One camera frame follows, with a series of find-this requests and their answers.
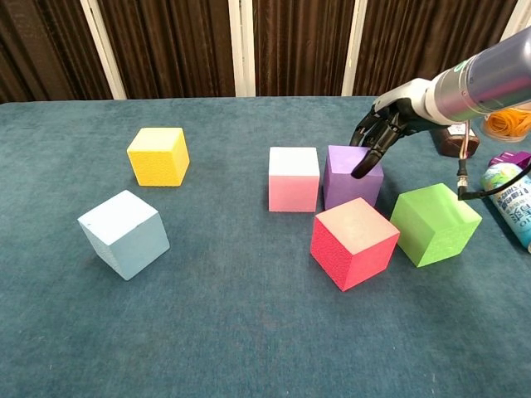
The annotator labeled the orange snack cup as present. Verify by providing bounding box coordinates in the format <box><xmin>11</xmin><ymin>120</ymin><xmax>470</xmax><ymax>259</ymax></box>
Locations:
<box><xmin>483</xmin><ymin>108</ymin><xmax>531</xmax><ymax>144</ymax></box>

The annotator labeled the white frame post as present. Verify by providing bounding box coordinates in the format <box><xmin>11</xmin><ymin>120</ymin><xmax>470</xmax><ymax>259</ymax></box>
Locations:
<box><xmin>227</xmin><ymin>0</ymin><xmax>257</xmax><ymax>98</ymax></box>
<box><xmin>341</xmin><ymin>0</ymin><xmax>369</xmax><ymax>97</ymax></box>
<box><xmin>495</xmin><ymin>0</ymin><xmax>531</xmax><ymax>49</ymax></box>
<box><xmin>80</xmin><ymin>0</ymin><xmax>128</xmax><ymax>100</ymax></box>

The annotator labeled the dark juice bottle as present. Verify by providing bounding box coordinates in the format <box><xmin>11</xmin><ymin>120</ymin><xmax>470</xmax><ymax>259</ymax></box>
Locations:
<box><xmin>431</xmin><ymin>124</ymin><xmax>481</xmax><ymax>158</ymax></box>

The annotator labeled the light blue foam cube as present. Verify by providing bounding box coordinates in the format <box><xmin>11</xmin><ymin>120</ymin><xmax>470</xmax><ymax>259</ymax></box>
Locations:
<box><xmin>76</xmin><ymin>189</ymin><xmax>171</xmax><ymax>282</ymax></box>

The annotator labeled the purple foam cube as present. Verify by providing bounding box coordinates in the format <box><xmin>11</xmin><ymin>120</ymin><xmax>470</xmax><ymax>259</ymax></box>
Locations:
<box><xmin>323</xmin><ymin>144</ymin><xmax>384</xmax><ymax>211</ymax></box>

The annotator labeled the yellow foam cube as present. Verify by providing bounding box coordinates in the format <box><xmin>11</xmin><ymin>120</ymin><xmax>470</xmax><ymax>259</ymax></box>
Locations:
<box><xmin>126</xmin><ymin>127</ymin><xmax>191</xmax><ymax>187</ymax></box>

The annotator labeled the small purple plastic block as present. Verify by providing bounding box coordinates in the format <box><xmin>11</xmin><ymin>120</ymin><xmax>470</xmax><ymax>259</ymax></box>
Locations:
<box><xmin>488</xmin><ymin>151</ymin><xmax>531</xmax><ymax>170</ymax></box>

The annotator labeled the teal table mat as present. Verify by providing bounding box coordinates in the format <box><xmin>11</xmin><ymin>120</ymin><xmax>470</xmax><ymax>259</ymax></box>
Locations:
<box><xmin>0</xmin><ymin>95</ymin><xmax>531</xmax><ymax>398</ymax></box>

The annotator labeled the red foam cube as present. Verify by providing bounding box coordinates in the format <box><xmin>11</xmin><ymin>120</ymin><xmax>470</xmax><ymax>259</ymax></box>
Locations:
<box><xmin>309</xmin><ymin>197</ymin><xmax>402</xmax><ymax>293</ymax></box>

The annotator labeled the blue drink can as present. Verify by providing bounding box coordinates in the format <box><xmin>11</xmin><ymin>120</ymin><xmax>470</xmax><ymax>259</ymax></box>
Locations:
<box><xmin>480</xmin><ymin>163</ymin><xmax>531</xmax><ymax>253</ymax></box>

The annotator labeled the pale pink foam cube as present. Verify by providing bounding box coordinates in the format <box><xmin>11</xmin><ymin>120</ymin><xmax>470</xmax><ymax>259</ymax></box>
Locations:
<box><xmin>268</xmin><ymin>146</ymin><xmax>321</xmax><ymax>213</ymax></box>

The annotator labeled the dark brown curtain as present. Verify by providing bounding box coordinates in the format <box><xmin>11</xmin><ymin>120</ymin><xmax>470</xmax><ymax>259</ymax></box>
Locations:
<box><xmin>0</xmin><ymin>0</ymin><xmax>531</xmax><ymax>104</ymax></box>

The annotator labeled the green foam cube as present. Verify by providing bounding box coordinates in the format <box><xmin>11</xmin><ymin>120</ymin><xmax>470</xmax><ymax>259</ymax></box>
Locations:
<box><xmin>389</xmin><ymin>182</ymin><xmax>483</xmax><ymax>269</ymax></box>

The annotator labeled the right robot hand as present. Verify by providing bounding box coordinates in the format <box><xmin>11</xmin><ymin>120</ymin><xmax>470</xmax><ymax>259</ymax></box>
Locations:
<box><xmin>348</xmin><ymin>78</ymin><xmax>432</xmax><ymax>180</ymax></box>

